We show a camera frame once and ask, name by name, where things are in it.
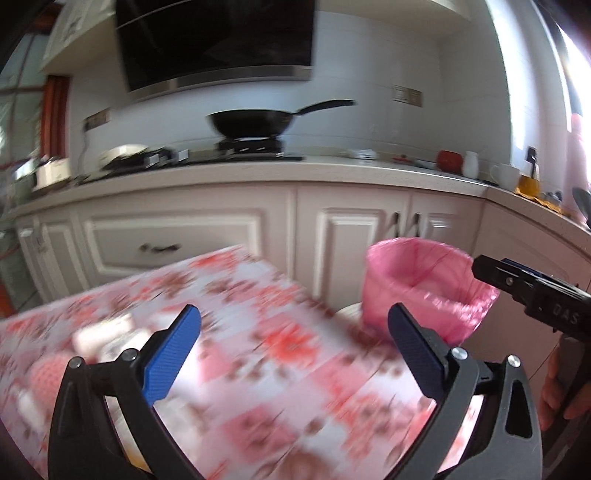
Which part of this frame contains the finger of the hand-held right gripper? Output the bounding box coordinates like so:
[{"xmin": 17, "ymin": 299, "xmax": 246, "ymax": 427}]
[
  {"xmin": 501, "ymin": 258, "xmax": 578, "ymax": 289},
  {"xmin": 472, "ymin": 255, "xmax": 539, "ymax": 298}
]

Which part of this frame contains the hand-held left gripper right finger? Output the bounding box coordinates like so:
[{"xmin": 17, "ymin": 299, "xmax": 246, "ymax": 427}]
[{"xmin": 385, "ymin": 302, "xmax": 544, "ymax": 480}]

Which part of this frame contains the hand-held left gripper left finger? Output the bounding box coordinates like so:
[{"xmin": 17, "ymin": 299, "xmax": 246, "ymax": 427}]
[{"xmin": 47, "ymin": 305, "xmax": 202, "ymax": 480}]

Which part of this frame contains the waste bin with pink bag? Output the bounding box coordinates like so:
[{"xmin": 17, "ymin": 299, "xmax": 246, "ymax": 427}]
[{"xmin": 362, "ymin": 237, "xmax": 501, "ymax": 344}]

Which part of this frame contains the person's right hand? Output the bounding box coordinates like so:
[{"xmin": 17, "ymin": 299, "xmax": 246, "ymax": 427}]
[{"xmin": 538, "ymin": 342, "xmax": 573, "ymax": 432}]

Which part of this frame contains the yellow mat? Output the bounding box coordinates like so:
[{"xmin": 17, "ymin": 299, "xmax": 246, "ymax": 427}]
[{"xmin": 515, "ymin": 191, "xmax": 573, "ymax": 217}]

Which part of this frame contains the oil bottle with black cap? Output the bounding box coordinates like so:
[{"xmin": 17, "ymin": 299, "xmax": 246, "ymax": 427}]
[{"xmin": 517, "ymin": 147, "xmax": 541, "ymax": 197}]

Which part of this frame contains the black round utensil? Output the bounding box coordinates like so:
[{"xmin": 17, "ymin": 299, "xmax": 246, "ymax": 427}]
[{"xmin": 571, "ymin": 187, "xmax": 591, "ymax": 232}]

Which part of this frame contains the white mug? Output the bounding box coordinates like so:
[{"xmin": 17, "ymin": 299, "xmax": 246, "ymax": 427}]
[{"xmin": 489, "ymin": 162, "xmax": 522, "ymax": 192}]

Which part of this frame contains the pink floral tablecloth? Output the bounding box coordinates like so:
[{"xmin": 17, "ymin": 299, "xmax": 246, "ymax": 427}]
[{"xmin": 0, "ymin": 244, "xmax": 485, "ymax": 480}]

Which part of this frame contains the cream cabinet drawer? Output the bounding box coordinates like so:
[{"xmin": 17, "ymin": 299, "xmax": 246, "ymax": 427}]
[{"xmin": 83, "ymin": 210, "xmax": 269, "ymax": 287}]

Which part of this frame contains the red bowl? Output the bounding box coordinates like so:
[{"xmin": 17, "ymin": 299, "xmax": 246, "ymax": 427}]
[{"xmin": 436, "ymin": 150, "xmax": 464, "ymax": 175}]

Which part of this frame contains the pink foam fruit net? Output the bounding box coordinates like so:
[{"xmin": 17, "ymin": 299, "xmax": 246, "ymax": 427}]
[{"xmin": 28, "ymin": 356, "xmax": 71, "ymax": 408}]

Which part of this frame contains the small grey dish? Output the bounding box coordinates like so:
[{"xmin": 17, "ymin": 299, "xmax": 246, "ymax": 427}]
[{"xmin": 392, "ymin": 154, "xmax": 437, "ymax": 169}]

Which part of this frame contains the cream lower kitchen cabinet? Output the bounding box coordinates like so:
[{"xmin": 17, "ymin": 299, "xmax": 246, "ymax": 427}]
[{"xmin": 11, "ymin": 182, "xmax": 490, "ymax": 324}]

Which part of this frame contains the black gas stove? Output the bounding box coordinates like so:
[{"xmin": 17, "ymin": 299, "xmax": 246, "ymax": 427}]
[{"xmin": 90, "ymin": 138, "xmax": 306, "ymax": 174}]

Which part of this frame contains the white shallow pan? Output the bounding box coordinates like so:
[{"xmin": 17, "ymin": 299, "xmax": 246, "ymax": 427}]
[{"xmin": 99, "ymin": 144, "xmax": 148, "ymax": 167}]

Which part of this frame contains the bright window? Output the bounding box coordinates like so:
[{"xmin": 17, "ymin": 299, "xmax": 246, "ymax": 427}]
[{"xmin": 549, "ymin": 18, "xmax": 591, "ymax": 185}]

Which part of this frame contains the white rice cooker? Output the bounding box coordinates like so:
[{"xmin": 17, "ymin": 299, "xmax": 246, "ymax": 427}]
[{"xmin": 32, "ymin": 157, "xmax": 72, "ymax": 191}]

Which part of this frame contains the black wok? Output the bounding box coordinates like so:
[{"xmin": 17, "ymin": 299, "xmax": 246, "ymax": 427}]
[{"xmin": 206, "ymin": 99, "xmax": 356, "ymax": 140}]

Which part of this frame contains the black range hood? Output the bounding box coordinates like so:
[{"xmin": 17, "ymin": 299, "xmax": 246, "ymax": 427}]
[{"xmin": 115, "ymin": 0, "xmax": 317, "ymax": 103}]

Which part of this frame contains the cream upper cabinet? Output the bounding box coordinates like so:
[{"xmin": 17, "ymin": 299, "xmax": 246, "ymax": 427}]
[{"xmin": 39, "ymin": 0, "xmax": 122, "ymax": 75}]

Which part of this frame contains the brown wall outlet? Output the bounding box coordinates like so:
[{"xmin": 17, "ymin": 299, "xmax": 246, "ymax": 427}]
[
  {"xmin": 392, "ymin": 84, "xmax": 423, "ymax": 108},
  {"xmin": 83, "ymin": 108, "xmax": 112, "ymax": 130}
]

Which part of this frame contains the black power cord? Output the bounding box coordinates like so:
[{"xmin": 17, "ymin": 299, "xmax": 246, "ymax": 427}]
[{"xmin": 76, "ymin": 129, "xmax": 90, "ymax": 183}]

